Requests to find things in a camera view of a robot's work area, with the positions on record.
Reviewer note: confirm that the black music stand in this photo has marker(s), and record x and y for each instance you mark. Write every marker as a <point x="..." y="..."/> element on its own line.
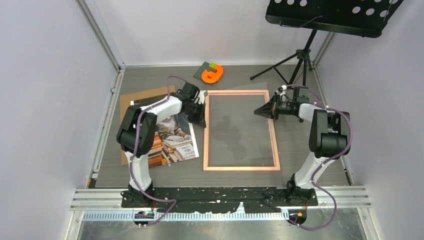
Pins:
<point x="363" y="18"/>

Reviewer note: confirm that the aluminium rail front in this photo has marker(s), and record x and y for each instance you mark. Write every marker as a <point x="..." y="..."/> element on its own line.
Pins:
<point x="99" y="204"/>

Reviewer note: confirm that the cat and books photo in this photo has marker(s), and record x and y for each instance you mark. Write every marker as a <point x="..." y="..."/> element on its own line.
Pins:
<point x="173" y="137"/>

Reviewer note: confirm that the pink wooden picture frame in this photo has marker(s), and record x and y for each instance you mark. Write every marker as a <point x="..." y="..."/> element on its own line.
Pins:
<point x="242" y="168"/>

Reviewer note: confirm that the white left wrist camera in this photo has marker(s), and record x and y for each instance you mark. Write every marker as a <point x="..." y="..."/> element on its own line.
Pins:
<point x="202" y="96"/>

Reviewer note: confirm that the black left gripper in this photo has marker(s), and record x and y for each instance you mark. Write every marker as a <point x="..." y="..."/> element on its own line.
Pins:
<point x="200" y="120"/>

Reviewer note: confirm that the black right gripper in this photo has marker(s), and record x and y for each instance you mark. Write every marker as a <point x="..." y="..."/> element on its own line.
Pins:
<point x="270" y="110"/>

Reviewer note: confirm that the grey building plate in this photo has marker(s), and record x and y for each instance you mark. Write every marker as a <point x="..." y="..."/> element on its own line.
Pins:
<point x="198" y="74"/>

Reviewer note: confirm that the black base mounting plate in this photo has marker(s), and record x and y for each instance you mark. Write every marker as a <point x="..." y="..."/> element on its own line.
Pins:
<point x="217" y="200"/>

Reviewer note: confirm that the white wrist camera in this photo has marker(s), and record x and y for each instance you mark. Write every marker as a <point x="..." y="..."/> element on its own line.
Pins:
<point x="202" y="96"/>
<point x="281" y="91"/>

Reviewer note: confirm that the brown cardboard backing board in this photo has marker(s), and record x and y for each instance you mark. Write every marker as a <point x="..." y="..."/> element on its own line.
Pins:
<point x="144" y="98"/>

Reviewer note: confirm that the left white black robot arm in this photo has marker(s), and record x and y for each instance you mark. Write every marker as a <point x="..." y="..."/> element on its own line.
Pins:
<point x="137" y="131"/>

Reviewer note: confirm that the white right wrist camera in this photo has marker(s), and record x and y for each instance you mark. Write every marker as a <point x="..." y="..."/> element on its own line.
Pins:
<point x="281" y="91"/>

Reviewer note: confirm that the green toy brick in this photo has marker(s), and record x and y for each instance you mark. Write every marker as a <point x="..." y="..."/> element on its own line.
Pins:
<point x="212" y="66"/>

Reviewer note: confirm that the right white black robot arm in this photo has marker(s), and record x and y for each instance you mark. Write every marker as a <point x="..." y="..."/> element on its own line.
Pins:
<point x="330" y="137"/>

